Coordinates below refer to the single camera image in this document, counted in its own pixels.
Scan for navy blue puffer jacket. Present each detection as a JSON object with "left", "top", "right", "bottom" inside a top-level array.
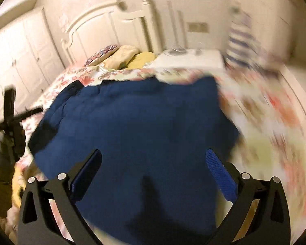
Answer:
[{"left": 28, "top": 76, "right": 239, "bottom": 244}]

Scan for black gloved left hand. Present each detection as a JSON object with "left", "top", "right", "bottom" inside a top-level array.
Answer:
[{"left": 0, "top": 129, "right": 26, "bottom": 164}]

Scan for white wardrobe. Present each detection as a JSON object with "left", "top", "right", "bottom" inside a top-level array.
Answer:
[{"left": 0, "top": 7, "right": 64, "bottom": 121}]

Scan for floral bed sheet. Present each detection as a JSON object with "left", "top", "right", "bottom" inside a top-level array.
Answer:
[{"left": 33, "top": 66, "right": 306, "bottom": 244}]

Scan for patterned round cushion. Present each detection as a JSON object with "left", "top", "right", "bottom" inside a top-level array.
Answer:
[{"left": 84, "top": 44, "right": 119, "bottom": 66}]

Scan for cream floral pillow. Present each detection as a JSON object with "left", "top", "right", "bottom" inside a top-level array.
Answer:
[{"left": 99, "top": 45, "right": 140, "bottom": 71}]

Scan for white window sill cabinet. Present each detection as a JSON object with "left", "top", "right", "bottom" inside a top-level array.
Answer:
[{"left": 278, "top": 62, "right": 306, "bottom": 115}]

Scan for yellow pillow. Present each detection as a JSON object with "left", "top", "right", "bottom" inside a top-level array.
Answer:
[{"left": 126, "top": 51, "right": 156, "bottom": 69}]

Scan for white wooden headboard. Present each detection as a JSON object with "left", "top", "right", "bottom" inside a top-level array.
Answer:
[{"left": 61, "top": 0, "right": 163, "bottom": 64}]

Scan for nautical striped curtain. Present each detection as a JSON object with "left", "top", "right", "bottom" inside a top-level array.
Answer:
[{"left": 224, "top": 2, "right": 263, "bottom": 70}]

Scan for white nightstand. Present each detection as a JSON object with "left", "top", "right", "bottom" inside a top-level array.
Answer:
[{"left": 147, "top": 49, "right": 225, "bottom": 70}]

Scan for white floor lamp pole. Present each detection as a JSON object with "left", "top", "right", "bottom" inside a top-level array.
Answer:
[{"left": 167, "top": 1, "right": 187, "bottom": 56}]

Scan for paper notices on wall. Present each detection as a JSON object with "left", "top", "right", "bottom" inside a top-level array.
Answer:
[{"left": 58, "top": 12, "right": 69, "bottom": 33}]

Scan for wall socket panel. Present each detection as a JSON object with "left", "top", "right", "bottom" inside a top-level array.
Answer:
[{"left": 187, "top": 22, "right": 209, "bottom": 33}]

